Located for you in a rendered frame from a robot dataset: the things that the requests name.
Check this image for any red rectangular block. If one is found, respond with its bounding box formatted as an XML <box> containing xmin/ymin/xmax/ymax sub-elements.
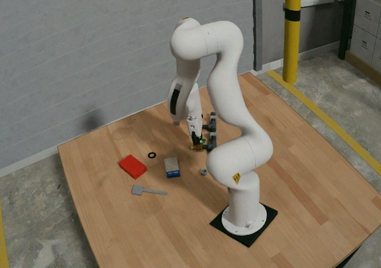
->
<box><xmin>119</xmin><ymin>154</ymin><xmax>147</xmax><ymax>180</ymax></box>

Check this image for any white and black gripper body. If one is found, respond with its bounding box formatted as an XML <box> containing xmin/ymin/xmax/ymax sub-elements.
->
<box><xmin>187</xmin><ymin>116</ymin><xmax>202</xmax><ymax>137</ymax></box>

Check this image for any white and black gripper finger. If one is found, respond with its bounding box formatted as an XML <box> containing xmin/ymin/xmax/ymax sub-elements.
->
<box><xmin>192</xmin><ymin>131</ymin><xmax>200</xmax><ymax>145</ymax></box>

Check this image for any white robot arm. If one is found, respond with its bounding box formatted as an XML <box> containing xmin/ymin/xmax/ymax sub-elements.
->
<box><xmin>167</xmin><ymin>18</ymin><xmax>273</xmax><ymax>235</ymax></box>

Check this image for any dark grey pipe with metal clamp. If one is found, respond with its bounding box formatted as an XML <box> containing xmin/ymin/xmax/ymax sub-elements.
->
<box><xmin>191</xmin><ymin>112</ymin><xmax>217</xmax><ymax>151</ymax></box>

